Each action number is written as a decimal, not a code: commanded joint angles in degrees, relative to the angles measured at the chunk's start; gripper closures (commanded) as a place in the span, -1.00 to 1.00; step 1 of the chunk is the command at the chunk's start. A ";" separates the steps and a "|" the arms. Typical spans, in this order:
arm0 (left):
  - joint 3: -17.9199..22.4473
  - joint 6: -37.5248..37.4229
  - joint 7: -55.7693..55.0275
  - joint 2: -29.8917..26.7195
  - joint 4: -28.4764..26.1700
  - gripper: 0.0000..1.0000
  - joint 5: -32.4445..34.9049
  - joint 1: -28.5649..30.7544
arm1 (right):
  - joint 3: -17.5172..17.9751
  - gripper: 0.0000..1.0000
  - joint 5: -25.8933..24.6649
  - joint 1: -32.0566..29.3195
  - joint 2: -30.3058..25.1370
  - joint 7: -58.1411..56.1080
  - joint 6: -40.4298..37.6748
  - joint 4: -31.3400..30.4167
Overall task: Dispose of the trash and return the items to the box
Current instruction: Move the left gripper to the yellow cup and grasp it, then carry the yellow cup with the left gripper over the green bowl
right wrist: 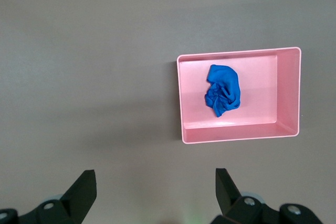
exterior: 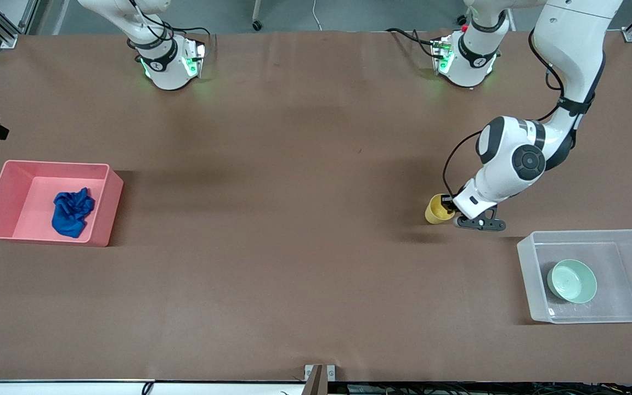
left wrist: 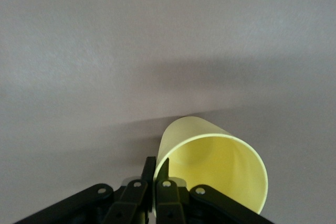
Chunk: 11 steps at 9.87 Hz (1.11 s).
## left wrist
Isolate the yellow plastic cup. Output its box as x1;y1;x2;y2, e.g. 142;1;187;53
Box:
153;115;270;216

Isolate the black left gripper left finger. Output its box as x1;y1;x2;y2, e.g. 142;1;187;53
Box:
18;156;158;224

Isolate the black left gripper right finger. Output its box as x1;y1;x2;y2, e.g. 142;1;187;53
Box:
156;157;276;224

